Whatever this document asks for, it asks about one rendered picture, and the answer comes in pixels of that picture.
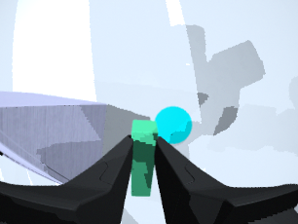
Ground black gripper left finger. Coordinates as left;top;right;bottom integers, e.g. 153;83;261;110
0;135;133;224

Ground green rectangular post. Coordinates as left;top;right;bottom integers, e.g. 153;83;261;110
130;120;158;198

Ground cyan circle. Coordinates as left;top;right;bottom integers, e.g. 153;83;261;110
154;107;193;143

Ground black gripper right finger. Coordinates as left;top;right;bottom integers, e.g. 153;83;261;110
154;136;298;224

